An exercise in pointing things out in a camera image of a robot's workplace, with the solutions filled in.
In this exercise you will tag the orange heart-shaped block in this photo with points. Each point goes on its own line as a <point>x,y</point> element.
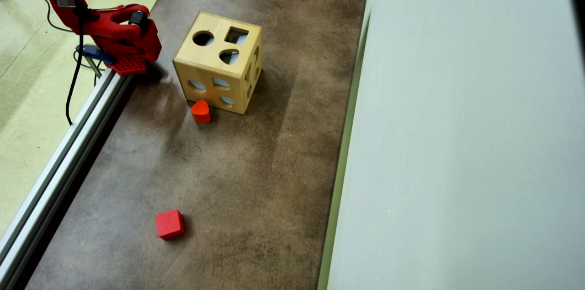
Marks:
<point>201,112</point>

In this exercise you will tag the red robot arm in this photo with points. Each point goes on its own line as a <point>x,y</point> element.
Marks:
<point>137,48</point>

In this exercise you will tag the aluminium profile rail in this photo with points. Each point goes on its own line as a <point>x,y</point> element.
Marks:
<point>27,230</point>

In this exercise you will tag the wooden shape sorter box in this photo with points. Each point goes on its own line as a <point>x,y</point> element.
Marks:
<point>201,59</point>

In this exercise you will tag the blue table clamp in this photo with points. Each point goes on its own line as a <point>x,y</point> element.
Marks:
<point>93,52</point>

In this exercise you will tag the red cube block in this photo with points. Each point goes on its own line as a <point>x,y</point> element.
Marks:
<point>170,224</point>

